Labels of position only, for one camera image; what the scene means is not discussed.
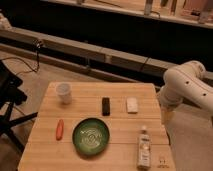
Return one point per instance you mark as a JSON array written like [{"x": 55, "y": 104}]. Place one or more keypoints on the green ceramic bowl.
[{"x": 91, "y": 136}]

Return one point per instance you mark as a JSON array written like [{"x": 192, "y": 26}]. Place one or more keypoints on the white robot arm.
[{"x": 184, "y": 81}]

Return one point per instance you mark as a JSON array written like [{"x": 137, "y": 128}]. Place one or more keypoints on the black rectangular block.
[{"x": 105, "y": 106}]

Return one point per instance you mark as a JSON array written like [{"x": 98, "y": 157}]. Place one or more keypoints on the white sponge block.
[{"x": 132, "y": 105}]

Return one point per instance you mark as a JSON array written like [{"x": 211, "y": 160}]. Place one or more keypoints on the white plastic cup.
[{"x": 63, "y": 91}]

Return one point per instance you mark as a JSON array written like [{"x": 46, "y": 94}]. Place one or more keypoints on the orange carrot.
[{"x": 59, "y": 130}]

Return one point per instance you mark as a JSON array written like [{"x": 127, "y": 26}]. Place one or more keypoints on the clear plastic bottle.
[{"x": 144, "y": 154}]

